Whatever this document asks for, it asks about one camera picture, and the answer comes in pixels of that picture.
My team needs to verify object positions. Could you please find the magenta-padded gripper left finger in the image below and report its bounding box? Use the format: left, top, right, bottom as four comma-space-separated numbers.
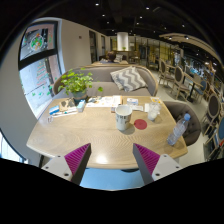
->
41, 142, 92, 186

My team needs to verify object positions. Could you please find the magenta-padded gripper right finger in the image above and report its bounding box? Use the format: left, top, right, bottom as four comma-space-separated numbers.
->
132, 142, 184, 186

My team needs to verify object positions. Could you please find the clear blue-capped water bottle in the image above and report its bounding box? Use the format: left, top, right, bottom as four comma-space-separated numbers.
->
166, 113, 192, 147

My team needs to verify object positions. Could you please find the flat round red coaster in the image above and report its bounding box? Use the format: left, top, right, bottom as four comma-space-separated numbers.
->
133, 118, 148, 131

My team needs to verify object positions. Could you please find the white printed mug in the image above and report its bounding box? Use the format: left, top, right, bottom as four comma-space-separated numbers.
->
115, 104, 133, 132

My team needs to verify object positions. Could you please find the clear plastic cup with straw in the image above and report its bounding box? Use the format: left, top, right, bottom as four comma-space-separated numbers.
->
147, 101, 162, 122

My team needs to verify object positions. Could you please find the small light blue box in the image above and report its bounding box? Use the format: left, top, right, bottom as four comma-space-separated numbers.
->
76, 99, 87, 113

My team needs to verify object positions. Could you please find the wooden card holder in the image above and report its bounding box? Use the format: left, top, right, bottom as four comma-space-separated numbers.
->
59, 98, 77, 113

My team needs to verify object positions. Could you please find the grey tufted armchair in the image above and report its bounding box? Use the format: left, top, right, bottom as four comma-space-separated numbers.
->
162, 100, 203, 147

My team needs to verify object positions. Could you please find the printed menu board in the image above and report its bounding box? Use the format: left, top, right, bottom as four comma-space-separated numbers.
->
85, 95, 123, 109

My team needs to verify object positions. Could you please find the green potted plant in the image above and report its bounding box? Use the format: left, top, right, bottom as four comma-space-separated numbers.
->
57, 67, 104, 103

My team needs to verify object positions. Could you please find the grey white zigzag cushion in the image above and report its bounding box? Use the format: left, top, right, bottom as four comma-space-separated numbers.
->
109, 65, 149, 93

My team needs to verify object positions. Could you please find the grey upholstered sofa bench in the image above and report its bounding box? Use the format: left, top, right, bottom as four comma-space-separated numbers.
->
52, 64, 159, 98

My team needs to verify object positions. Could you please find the person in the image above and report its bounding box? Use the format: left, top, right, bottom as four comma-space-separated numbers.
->
99, 50, 118, 64

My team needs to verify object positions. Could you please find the group of ceiling lights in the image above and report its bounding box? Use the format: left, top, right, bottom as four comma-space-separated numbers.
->
93, 1, 214, 58

